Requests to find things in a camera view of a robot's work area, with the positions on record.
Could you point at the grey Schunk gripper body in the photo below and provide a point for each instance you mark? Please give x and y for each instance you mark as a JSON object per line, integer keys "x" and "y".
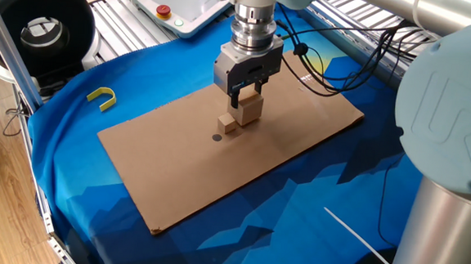
{"x": 239, "y": 66}

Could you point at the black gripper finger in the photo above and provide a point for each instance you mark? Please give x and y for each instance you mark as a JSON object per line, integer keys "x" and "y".
{"x": 258, "y": 87}
{"x": 234, "y": 100}

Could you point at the large wooden cube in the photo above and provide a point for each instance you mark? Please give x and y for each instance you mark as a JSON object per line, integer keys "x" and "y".
{"x": 251, "y": 110}

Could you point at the small wooden cube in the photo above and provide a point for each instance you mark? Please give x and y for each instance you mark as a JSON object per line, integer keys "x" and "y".
{"x": 227, "y": 124}

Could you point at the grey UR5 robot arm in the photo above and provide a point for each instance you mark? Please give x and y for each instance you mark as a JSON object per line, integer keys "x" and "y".
{"x": 445, "y": 112}

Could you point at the black dot mark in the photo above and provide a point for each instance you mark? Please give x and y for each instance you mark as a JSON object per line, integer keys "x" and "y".
{"x": 217, "y": 138}

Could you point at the silver force torque sensor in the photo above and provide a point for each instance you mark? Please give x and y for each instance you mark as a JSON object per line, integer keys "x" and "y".
{"x": 253, "y": 30}

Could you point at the brown cardboard sheet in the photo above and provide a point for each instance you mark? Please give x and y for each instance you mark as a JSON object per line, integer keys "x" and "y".
{"x": 184, "y": 174}

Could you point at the white teach pendant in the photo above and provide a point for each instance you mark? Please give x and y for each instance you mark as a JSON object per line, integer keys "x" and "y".
{"x": 178, "y": 1}

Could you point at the yellow U-shaped piece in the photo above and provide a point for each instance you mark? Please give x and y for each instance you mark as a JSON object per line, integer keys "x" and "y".
{"x": 94, "y": 93}

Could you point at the blue printed cloth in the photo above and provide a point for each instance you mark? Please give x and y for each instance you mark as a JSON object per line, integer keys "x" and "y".
{"x": 295, "y": 234}

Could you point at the white thin strip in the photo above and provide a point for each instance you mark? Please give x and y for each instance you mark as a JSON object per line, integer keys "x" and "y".
{"x": 356, "y": 237}

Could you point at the aluminium table edge profile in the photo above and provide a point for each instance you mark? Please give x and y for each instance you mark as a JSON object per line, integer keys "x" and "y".
{"x": 45, "y": 214}

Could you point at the aluminium frame rail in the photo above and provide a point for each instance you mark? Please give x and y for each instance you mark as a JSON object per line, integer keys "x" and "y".
{"x": 359, "y": 49}

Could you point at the aluminium frame post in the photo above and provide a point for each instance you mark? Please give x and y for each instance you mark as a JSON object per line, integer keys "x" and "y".
{"x": 9, "y": 50}

